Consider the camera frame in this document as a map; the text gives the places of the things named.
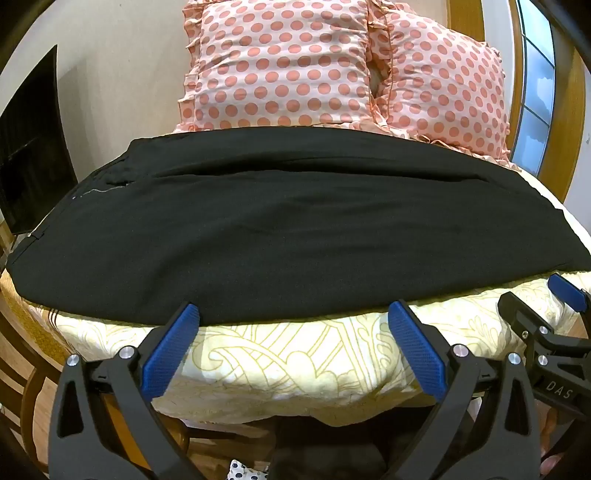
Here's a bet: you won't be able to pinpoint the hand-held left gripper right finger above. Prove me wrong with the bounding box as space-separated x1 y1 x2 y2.
382 300 542 480

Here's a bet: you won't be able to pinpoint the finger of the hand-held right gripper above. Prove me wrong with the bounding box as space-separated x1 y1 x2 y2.
499 291 556 356
549 272 591 320

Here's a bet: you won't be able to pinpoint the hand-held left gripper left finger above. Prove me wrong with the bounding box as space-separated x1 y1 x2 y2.
48 302 208 480

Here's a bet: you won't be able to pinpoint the black pants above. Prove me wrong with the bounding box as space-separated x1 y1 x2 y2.
7 127 591 324

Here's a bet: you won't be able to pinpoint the yellow patterned bed sheet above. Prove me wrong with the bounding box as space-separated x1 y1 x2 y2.
0 173 591 428

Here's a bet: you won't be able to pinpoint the white black-dotted cloth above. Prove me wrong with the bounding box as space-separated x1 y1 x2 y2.
226 457 271 480

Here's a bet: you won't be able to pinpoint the wooden chair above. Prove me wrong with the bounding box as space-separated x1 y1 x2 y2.
0 222 65 462

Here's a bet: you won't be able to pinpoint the wooden framed window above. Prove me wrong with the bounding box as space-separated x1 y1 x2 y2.
445 0 587 204

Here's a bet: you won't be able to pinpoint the black flat screen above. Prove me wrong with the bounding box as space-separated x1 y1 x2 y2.
0 45 79 234

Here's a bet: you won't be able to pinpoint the small pink polka dot pillow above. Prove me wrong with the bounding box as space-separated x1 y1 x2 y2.
367 0 520 169

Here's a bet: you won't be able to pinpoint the large pink polka dot pillow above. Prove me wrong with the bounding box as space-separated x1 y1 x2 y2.
173 0 393 134

